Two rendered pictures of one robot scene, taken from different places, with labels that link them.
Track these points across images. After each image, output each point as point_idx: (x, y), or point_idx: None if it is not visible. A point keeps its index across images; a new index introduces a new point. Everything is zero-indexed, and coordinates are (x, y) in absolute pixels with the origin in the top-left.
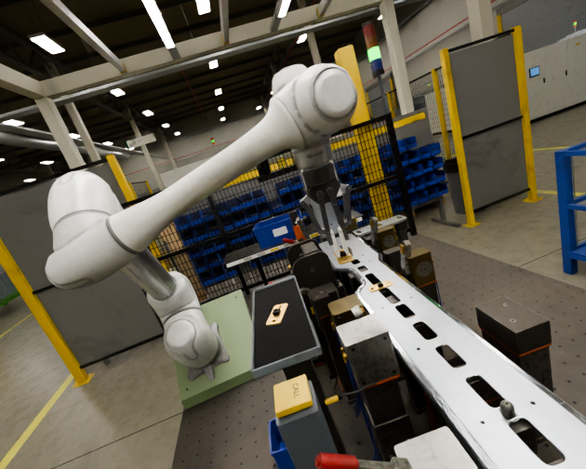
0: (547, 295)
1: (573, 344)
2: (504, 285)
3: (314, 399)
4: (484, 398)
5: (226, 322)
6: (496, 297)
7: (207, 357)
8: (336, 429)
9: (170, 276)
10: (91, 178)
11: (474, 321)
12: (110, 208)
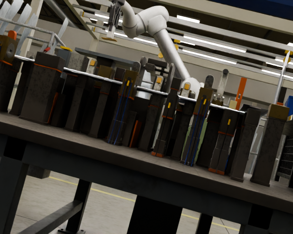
0: (76, 139)
1: (35, 126)
2: (117, 150)
3: (62, 49)
4: None
5: (190, 126)
6: (109, 146)
7: (160, 121)
8: (84, 118)
9: (181, 73)
10: (155, 7)
11: (99, 141)
12: (143, 16)
